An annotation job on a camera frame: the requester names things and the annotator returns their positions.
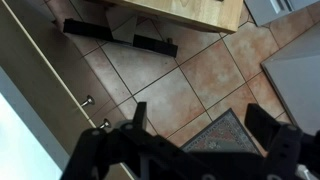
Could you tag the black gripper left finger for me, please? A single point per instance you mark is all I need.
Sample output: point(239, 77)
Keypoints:
point(140, 115)

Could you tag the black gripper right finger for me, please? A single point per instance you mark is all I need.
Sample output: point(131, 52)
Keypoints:
point(261, 125)

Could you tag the silver cabinet knob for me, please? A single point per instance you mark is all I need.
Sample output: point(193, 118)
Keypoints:
point(88, 100)
point(105, 124)

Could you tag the patterned grey floor rug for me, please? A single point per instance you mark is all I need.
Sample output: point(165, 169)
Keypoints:
point(223, 133)

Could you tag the grey appliance panel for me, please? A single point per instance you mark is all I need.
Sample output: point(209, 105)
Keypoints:
point(296, 83)

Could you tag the black stand base bar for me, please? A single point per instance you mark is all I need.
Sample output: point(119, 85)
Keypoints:
point(153, 45)

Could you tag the wooden kitchen cabinet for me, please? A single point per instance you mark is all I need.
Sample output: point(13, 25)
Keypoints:
point(40, 76)

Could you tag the light wooden robot table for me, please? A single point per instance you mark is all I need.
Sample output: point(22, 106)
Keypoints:
point(186, 11)

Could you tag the grey metal stand bracket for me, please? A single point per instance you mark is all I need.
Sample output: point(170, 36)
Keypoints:
point(124, 26)

